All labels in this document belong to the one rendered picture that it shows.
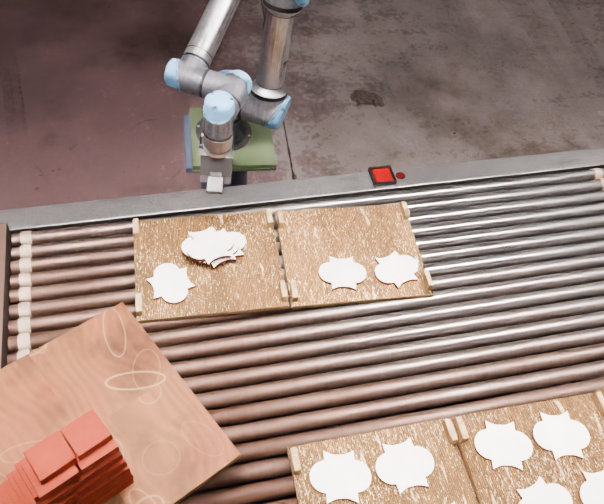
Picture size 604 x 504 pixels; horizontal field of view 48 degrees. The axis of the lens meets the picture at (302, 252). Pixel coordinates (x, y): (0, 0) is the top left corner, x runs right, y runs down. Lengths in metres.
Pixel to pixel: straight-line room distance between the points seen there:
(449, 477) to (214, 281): 0.80
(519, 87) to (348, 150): 1.25
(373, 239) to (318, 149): 1.67
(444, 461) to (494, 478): 0.12
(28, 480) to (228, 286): 0.79
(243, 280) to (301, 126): 1.98
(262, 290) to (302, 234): 0.24
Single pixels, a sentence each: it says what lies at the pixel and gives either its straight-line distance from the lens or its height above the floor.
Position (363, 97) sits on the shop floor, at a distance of 4.05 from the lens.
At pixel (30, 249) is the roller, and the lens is 2.08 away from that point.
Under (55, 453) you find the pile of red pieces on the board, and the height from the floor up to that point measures 1.27.
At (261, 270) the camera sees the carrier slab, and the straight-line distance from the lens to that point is 1.94.
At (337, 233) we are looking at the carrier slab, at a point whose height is 0.94.
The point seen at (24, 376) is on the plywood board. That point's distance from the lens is 1.71.
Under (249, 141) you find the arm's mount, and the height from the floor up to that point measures 0.90.
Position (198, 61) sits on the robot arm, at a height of 1.40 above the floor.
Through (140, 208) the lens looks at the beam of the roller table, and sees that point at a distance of 2.13.
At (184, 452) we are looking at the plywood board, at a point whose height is 1.04.
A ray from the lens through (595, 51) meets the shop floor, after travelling 5.00.
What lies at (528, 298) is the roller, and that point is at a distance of 2.09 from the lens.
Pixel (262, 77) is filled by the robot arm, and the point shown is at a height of 1.19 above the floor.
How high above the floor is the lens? 2.49
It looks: 51 degrees down
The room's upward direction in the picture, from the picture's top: 8 degrees clockwise
